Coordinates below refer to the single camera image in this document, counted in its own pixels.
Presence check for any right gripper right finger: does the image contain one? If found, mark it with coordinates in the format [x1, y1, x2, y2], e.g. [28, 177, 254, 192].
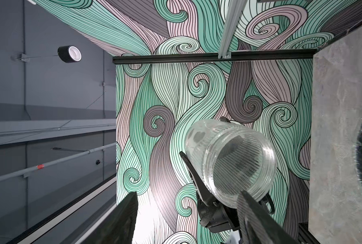
[237, 191, 298, 244]

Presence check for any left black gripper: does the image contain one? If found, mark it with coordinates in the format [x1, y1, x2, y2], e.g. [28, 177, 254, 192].
[179, 150, 275, 234]

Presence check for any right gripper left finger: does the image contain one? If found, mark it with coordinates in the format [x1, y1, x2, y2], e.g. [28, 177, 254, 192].
[87, 192, 138, 244]

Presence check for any clear oatmeal jar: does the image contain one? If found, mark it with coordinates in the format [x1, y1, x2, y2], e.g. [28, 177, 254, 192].
[185, 119, 277, 208]

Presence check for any grey pipe with red band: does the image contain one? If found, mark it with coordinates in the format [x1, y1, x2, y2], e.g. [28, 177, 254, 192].
[0, 142, 118, 182]

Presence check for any black white ceiling lamp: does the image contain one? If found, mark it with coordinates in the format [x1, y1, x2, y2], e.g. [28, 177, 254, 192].
[58, 45, 82, 63]

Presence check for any aluminium back wall rail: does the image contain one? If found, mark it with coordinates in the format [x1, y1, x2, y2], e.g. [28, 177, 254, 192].
[218, 0, 247, 59]

